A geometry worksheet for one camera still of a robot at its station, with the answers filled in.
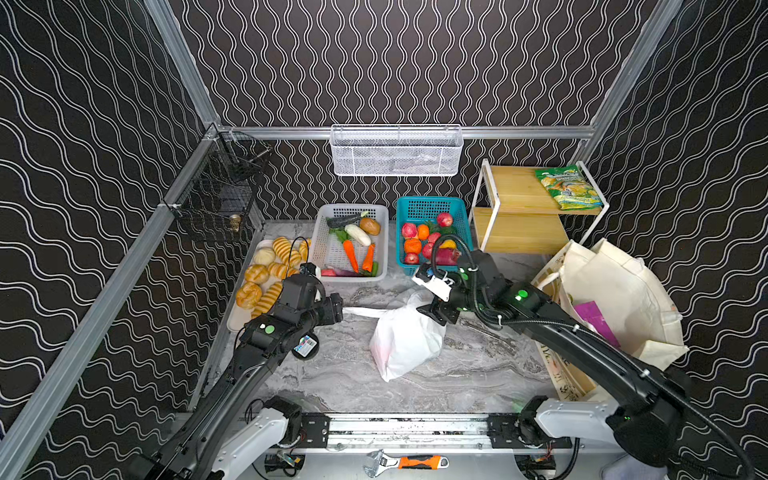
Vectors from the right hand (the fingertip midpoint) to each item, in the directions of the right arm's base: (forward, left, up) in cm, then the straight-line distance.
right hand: (427, 293), depth 75 cm
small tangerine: (+36, -2, -16) cm, 40 cm away
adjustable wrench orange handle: (-34, +12, -21) cm, 42 cm away
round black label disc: (-6, +34, -20) cm, 40 cm away
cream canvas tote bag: (-3, -53, -5) cm, 53 cm away
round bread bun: (+8, +55, -15) cm, 57 cm away
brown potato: (+40, +18, -15) cm, 47 cm away
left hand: (-2, +22, -1) cm, 22 cm away
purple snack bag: (-1, -44, -8) cm, 44 cm away
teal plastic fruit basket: (+37, -6, -16) cm, 41 cm away
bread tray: (+24, +52, -18) cm, 60 cm away
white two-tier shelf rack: (+21, -25, +9) cm, 34 cm away
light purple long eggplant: (+19, +25, -18) cm, 37 cm away
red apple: (+34, +3, -12) cm, 36 cm away
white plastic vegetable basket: (+30, +33, -19) cm, 48 cm away
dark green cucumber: (+41, +29, -14) cm, 52 cm away
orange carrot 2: (+23, +18, -17) cm, 34 cm away
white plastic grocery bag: (-7, +6, -11) cm, 14 cm away
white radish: (+35, +22, -16) cm, 45 cm away
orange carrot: (+32, +26, -18) cm, 45 cm away
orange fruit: (+32, +2, -18) cm, 37 cm away
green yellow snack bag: (+25, -39, +12) cm, 48 cm away
